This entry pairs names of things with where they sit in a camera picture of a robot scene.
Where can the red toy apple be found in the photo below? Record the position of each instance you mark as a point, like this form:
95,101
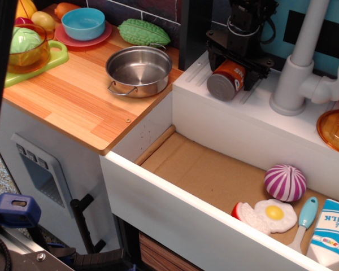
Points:
22,21

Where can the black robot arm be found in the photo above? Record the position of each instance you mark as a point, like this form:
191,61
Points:
249,26

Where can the blue clamp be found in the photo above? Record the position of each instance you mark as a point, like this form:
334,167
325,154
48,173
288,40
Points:
18,211

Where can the yellow toy potato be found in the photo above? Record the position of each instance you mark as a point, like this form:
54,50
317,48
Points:
44,20

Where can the pink plastic plate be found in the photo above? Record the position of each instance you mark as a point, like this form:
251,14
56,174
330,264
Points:
62,37

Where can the cardboard sink liner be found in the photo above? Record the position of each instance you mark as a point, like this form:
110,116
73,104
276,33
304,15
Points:
190,191

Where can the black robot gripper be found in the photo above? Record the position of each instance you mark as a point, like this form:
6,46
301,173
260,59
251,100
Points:
243,48

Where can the orange toy soup can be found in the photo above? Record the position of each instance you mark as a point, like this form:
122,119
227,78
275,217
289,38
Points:
226,81

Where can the black oven door handle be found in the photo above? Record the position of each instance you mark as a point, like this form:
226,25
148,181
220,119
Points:
78,206

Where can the orange toy fruit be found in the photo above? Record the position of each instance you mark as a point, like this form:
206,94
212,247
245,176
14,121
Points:
63,8

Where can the purple striped toy onion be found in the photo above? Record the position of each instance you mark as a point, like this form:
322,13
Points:
285,183

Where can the orange transparent pot lid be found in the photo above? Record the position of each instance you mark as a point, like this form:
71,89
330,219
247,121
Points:
328,128

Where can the orange transparent plastic pot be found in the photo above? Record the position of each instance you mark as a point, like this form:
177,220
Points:
31,56

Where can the blue plastic bowl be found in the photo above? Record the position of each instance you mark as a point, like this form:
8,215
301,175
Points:
84,24

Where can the toy apple slice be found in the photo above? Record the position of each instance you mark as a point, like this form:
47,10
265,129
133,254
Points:
245,213

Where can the grey toy faucet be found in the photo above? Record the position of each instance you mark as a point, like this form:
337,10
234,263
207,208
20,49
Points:
297,81

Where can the grey oven control panel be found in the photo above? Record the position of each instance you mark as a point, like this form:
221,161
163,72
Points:
45,172

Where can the blue handled toy spatula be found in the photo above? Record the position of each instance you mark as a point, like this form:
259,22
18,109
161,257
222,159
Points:
306,218

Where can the green toy bitter gourd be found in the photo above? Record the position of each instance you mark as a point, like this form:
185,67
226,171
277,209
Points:
143,33

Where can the toy milk carton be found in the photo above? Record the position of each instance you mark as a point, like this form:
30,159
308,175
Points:
324,244

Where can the green plastic cutting board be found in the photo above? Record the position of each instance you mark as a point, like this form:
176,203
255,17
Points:
58,56

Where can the toy fried egg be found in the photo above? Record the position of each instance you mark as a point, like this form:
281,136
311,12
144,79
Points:
279,216

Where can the stainless steel pot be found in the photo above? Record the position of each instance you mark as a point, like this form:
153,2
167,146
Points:
138,71

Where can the green toy cabbage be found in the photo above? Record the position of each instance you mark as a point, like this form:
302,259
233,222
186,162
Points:
24,39

